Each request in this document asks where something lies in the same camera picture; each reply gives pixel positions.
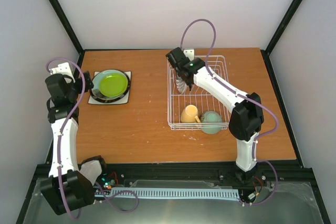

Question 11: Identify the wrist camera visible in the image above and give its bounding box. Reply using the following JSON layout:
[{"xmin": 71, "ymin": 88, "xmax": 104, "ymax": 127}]
[
  {"xmin": 183, "ymin": 49, "xmax": 195, "ymax": 61},
  {"xmin": 49, "ymin": 62, "xmax": 73, "ymax": 78}
]

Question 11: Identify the lime green small plate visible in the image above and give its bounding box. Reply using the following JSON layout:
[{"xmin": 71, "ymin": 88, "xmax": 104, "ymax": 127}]
[{"xmin": 99, "ymin": 73, "xmax": 128, "ymax": 97}]

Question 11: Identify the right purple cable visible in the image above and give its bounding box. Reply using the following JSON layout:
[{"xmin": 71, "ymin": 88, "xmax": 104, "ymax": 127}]
[{"xmin": 181, "ymin": 18, "xmax": 279, "ymax": 206}]

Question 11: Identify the light blue cable duct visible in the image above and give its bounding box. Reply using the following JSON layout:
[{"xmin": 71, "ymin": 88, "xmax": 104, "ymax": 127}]
[{"xmin": 94, "ymin": 187, "xmax": 239, "ymax": 201}]

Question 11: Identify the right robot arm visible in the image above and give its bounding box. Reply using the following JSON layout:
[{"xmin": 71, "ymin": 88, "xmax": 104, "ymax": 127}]
[{"xmin": 166, "ymin": 47, "xmax": 264, "ymax": 183}]

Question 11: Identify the light blue plate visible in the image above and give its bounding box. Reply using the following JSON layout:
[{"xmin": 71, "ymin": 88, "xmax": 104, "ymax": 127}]
[{"xmin": 91, "ymin": 69, "xmax": 129, "ymax": 101}]

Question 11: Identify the white wire dish rack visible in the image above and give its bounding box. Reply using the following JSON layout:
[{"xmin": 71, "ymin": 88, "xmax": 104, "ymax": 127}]
[{"xmin": 166, "ymin": 63, "xmax": 230, "ymax": 130}]

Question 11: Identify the square black-rimmed plate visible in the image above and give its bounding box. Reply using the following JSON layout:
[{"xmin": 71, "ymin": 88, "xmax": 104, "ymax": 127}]
[{"xmin": 87, "ymin": 70, "xmax": 132, "ymax": 105}]

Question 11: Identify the floral patterned plate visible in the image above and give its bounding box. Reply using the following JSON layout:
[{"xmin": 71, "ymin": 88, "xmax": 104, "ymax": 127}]
[{"xmin": 175, "ymin": 75, "xmax": 187, "ymax": 94}]

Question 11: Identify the yellow ceramic mug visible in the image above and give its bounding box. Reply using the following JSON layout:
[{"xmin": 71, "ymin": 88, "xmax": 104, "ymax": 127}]
[{"xmin": 181, "ymin": 104, "xmax": 201, "ymax": 123}]

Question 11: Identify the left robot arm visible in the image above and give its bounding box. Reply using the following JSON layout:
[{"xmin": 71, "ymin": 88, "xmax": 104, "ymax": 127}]
[{"xmin": 40, "ymin": 72, "xmax": 109, "ymax": 215}]

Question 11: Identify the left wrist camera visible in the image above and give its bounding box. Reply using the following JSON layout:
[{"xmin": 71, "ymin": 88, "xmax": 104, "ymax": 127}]
[{"xmin": 49, "ymin": 62, "xmax": 73, "ymax": 78}]

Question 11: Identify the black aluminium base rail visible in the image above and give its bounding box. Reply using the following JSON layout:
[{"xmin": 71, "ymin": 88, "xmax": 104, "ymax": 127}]
[{"xmin": 34, "ymin": 162, "xmax": 313, "ymax": 190}]

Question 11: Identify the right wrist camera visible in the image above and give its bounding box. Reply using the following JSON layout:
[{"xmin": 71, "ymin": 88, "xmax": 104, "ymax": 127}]
[{"xmin": 183, "ymin": 49, "xmax": 195, "ymax": 61}]

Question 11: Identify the grey bowl under plate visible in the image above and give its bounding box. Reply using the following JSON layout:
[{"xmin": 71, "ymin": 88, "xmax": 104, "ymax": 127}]
[{"xmin": 89, "ymin": 77, "xmax": 130, "ymax": 101}]

